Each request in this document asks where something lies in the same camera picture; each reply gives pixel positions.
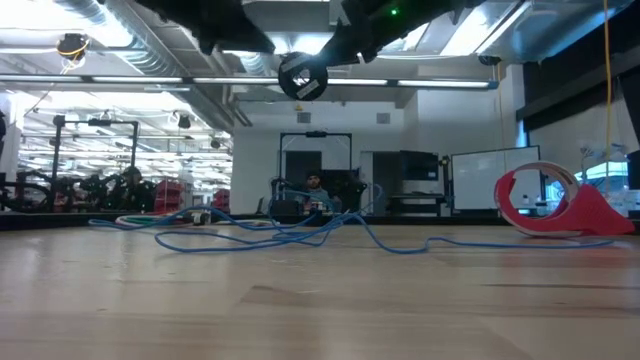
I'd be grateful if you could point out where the background robot rig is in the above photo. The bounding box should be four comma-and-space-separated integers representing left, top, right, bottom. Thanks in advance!
0, 113, 156, 214

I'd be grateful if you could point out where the red tape dispenser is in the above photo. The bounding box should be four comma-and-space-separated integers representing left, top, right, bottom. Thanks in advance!
493, 160, 636, 239

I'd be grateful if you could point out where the black cabinet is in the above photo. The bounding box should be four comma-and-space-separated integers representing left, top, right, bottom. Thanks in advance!
399, 151, 441, 196

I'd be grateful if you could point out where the black metal table frame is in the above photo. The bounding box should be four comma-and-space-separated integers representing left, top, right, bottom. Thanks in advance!
0, 212, 516, 232

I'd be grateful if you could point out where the coiled coloured cable bundle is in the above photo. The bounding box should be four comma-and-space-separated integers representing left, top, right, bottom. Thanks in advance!
113, 213, 281, 227

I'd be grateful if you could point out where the red tool cabinet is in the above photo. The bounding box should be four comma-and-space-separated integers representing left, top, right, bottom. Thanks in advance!
148, 179, 185, 216

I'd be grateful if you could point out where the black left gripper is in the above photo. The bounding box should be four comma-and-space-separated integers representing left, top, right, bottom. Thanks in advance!
134, 0, 277, 56

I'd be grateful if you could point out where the long blue cord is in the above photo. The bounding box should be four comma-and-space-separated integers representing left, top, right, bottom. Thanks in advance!
154, 184, 615, 255

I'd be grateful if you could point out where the person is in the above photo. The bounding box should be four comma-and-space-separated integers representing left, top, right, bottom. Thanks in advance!
122, 165, 146, 194
299, 169, 342, 215

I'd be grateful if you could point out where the black cord spool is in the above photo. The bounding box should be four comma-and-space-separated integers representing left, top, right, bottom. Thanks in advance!
277, 51, 330, 102

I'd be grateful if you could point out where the green and blue cable bundle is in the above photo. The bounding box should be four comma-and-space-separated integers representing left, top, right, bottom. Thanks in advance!
88, 204, 321, 232

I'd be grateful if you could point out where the white whiteboard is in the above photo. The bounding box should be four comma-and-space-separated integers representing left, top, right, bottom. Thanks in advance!
451, 145, 543, 212

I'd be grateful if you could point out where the long light bar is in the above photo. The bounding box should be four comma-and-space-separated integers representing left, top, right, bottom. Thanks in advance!
0, 74, 500, 91

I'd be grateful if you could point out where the green coiled cable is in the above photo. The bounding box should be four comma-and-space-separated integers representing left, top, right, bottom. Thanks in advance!
124, 214, 194, 225

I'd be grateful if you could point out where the black ceiling device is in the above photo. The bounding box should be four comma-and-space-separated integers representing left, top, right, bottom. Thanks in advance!
55, 32, 91, 62

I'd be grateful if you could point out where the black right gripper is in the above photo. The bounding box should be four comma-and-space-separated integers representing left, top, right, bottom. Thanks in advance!
318, 0, 486, 69

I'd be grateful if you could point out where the silver ventilation duct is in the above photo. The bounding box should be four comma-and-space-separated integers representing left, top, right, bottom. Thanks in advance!
54, 0, 254, 129

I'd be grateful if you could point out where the yellow hanging cable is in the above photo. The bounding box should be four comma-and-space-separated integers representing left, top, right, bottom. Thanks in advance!
602, 0, 614, 171

